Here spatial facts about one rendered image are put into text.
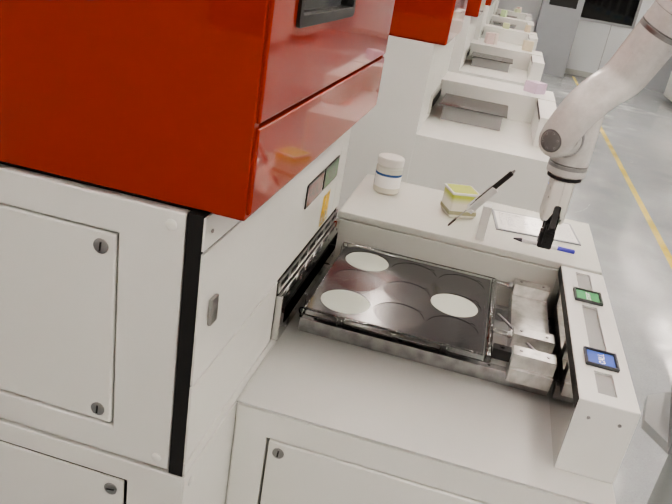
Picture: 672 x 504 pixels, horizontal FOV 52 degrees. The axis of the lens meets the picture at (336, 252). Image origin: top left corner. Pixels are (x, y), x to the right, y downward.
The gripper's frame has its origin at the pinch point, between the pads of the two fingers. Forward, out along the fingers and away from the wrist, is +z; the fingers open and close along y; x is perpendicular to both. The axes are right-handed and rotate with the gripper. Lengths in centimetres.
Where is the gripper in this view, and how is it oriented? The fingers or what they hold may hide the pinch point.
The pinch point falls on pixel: (545, 238)
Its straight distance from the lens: 166.3
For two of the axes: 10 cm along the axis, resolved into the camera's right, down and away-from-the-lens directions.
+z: -1.5, 8.9, 4.2
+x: 9.6, 2.3, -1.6
